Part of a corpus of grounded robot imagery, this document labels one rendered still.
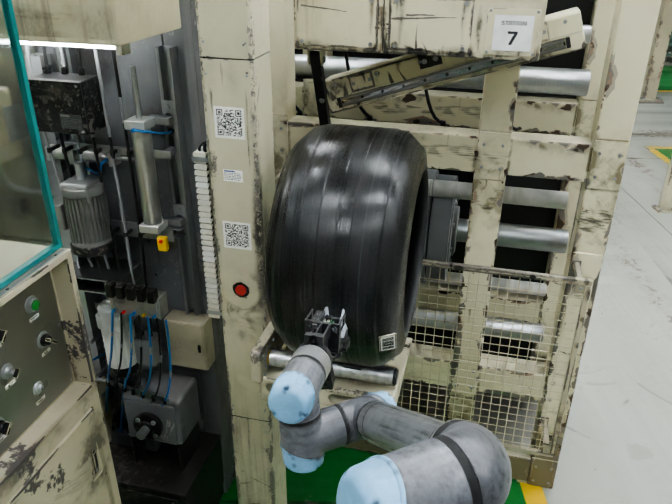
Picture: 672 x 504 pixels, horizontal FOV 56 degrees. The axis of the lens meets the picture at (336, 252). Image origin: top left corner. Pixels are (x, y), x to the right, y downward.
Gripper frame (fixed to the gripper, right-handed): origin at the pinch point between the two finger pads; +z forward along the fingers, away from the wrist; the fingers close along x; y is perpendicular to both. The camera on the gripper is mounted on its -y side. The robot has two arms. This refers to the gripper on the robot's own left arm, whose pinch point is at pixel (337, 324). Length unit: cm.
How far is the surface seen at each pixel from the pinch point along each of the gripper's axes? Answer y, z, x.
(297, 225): 20.2, 3.3, 10.5
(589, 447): -102, 119, -83
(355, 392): -27.0, 16.0, -2.0
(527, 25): 62, 42, -32
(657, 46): 38, 755, -210
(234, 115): 40, 18, 31
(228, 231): 10.1, 21.4, 34.1
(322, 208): 24.0, 5.4, 5.7
